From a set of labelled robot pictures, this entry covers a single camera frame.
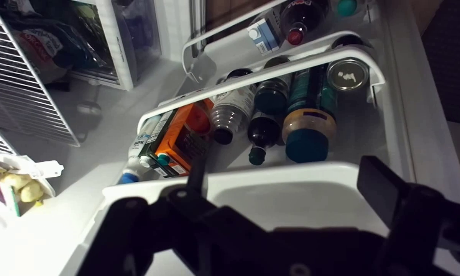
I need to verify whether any clear crisper drawer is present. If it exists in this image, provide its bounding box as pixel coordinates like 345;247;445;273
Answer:
0;0;164;93

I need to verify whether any small blue white carton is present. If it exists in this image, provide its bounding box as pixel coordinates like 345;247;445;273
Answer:
245;14;284;54

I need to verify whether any white fridge door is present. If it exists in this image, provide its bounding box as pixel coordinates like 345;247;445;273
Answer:
60;0;460;276

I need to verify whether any white plastic tag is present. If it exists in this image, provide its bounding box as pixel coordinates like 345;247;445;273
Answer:
28;158;66;179

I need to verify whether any green white carton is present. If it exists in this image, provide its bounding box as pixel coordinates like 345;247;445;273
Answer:
127;109;178;170

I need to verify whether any white fridge cabinet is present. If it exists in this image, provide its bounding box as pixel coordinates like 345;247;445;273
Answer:
0;0;207;276

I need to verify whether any white bottle blue cap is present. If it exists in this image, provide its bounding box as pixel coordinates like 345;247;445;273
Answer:
115;152;156;187

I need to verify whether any yellow food package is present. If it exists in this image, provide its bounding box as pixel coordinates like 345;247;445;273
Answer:
0;150;58;219

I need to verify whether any dark glass sauce bottle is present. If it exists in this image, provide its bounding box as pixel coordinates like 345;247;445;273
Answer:
245;75;293;169

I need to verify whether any clear bottle teal cap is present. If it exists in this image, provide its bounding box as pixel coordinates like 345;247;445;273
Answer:
331;0;362;18

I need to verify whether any white wire fridge shelf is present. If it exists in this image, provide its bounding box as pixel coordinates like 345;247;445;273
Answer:
0;0;83;156

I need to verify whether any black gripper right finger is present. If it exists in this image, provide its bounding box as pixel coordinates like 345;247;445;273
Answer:
356;155;413;233

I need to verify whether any orange juice carton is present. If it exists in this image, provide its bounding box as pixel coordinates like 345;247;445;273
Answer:
155;98;215;176

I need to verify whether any silver lid glass jar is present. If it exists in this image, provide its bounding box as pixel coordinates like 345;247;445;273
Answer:
325;57;373;96

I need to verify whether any teal lid jar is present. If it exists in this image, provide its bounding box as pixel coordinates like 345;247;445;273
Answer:
281;67;340;165

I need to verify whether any dark bottle red cap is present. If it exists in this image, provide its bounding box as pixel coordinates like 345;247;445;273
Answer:
278;0;330;47

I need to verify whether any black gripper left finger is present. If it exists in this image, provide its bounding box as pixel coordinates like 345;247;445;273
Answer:
186;136;212;199

